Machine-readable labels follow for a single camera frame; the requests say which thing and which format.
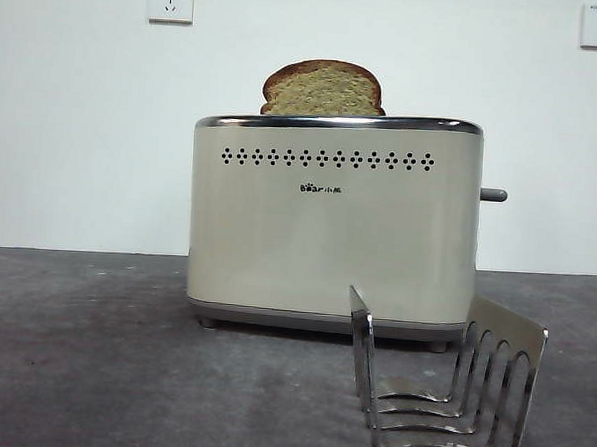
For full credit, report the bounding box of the brown-crusted bread slice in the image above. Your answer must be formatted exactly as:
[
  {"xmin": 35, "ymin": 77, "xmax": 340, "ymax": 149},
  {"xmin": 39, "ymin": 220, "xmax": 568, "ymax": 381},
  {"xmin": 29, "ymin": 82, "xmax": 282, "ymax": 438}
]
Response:
[{"xmin": 258, "ymin": 56, "xmax": 390, "ymax": 123}]

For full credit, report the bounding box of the cream steel toaster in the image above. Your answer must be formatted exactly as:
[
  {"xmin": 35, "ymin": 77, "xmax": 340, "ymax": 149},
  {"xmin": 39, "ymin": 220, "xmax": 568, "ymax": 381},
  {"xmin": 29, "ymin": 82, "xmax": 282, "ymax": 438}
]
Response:
[{"xmin": 182, "ymin": 104, "xmax": 486, "ymax": 355}]

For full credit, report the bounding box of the steel toast rack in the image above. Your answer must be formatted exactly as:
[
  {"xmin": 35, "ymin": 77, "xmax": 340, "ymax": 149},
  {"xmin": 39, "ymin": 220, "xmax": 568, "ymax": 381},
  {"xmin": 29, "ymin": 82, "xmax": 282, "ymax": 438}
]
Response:
[{"xmin": 340, "ymin": 284, "xmax": 551, "ymax": 447}]

